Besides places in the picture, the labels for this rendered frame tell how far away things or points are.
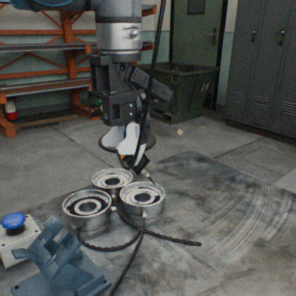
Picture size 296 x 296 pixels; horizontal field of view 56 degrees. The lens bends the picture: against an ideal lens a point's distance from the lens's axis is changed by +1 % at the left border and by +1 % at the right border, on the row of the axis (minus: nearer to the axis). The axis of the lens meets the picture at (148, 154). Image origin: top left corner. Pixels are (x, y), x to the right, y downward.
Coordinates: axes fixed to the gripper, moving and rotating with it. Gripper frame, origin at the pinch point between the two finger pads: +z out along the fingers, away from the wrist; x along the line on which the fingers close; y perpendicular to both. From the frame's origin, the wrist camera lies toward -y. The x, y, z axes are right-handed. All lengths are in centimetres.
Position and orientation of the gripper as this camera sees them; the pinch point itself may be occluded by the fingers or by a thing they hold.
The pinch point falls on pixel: (133, 155)
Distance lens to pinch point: 56.9
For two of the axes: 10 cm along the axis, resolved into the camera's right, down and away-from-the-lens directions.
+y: -7.5, 2.8, -6.0
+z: 0.0, 9.1, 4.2
